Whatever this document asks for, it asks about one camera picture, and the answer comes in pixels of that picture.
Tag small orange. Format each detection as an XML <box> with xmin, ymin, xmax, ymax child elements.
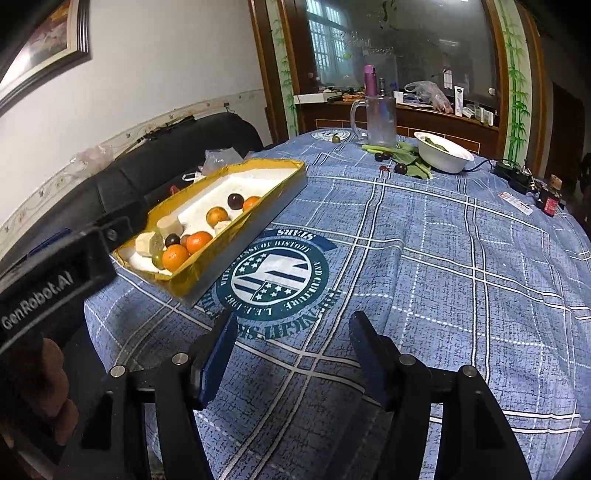
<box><xmin>242</xmin><ymin>196</ymin><xmax>260</xmax><ymax>212</ymax></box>

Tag green grape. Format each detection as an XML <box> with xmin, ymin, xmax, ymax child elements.
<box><xmin>151</xmin><ymin>250</ymin><xmax>165</xmax><ymax>270</ymax></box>

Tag framed wall picture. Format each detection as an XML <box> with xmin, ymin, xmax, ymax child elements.
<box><xmin>1</xmin><ymin>0</ymin><xmax>90</xmax><ymax>114</ymax></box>

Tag black leather sofa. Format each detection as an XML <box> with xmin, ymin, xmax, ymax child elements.
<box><xmin>1</xmin><ymin>112</ymin><xmax>263</xmax><ymax>271</ymax></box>

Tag white peeled fruit chunk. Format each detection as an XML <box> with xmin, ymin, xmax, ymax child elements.
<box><xmin>156</xmin><ymin>214</ymin><xmax>184</xmax><ymax>239</ymax></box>

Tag dark purple plum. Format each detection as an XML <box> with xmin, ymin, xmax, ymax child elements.
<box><xmin>228</xmin><ymin>193</ymin><xmax>245</xmax><ymax>211</ymax></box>

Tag orange mandarin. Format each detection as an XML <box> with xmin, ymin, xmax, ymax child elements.
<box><xmin>161</xmin><ymin>244</ymin><xmax>190</xmax><ymax>273</ymax></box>

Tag purple thermos bottle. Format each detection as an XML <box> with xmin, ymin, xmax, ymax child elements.
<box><xmin>363</xmin><ymin>65</ymin><xmax>378</xmax><ymax>96</ymax></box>

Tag wooden sideboard cabinet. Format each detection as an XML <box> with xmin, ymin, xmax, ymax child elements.
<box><xmin>294</xmin><ymin>94</ymin><xmax>505</xmax><ymax>158</ymax></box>

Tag red black small box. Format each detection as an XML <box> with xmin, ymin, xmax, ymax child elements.
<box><xmin>536</xmin><ymin>175</ymin><xmax>562</xmax><ymax>217</ymax></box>

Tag blue plaid tablecloth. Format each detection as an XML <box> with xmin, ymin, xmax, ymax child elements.
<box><xmin>84</xmin><ymin>134</ymin><xmax>590</xmax><ymax>479</ymax></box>

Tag white plastic bag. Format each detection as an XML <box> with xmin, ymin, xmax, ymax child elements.
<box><xmin>405</xmin><ymin>80</ymin><xmax>454</xmax><ymax>114</ymax></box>

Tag yellow white tray box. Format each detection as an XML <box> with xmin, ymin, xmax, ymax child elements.
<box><xmin>114</xmin><ymin>158</ymin><xmax>307</xmax><ymax>305</ymax></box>

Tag dark orange tangerine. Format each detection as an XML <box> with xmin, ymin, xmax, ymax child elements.
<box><xmin>185</xmin><ymin>231</ymin><xmax>212</xmax><ymax>255</ymax></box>

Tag white bowl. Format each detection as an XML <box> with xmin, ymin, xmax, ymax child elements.
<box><xmin>414</xmin><ymin>131</ymin><xmax>475</xmax><ymax>174</ymax></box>

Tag small dark grape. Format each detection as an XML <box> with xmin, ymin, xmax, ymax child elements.
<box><xmin>394</xmin><ymin>163</ymin><xmax>408</xmax><ymax>175</ymax></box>

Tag clear glass pitcher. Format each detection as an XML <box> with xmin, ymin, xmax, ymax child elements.
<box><xmin>349</xmin><ymin>95</ymin><xmax>398</xmax><ymax>148</ymax></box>

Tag left hand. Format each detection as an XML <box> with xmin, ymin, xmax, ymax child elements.
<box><xmin>36</xmin><ymin>338</ymin><xmax>79</xmax><ymax>446</ymax></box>

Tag white paper card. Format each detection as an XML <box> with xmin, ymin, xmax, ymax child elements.
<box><xmin>499</xmin><ymin>192</ymin><xmax>533</xmax><ymax>216</ymax></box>

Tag green leafy vegetable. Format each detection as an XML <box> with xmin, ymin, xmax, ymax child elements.
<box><xmin>362</xmin><ymin>142</ymin><xmax>433</xmax><ymax>180</ymax></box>

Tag clear plastic bag on sofa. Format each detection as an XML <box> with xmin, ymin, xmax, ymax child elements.
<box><xmin>181</xmin><ymin>148</ymin><xmax>243</xmax><ymax>183</ymax></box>

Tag black electronic devices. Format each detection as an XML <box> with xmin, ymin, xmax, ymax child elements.
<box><xmin>492</xmin><ymin>160</ymin><xmax>534</xmax><ymax>195</ymax></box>

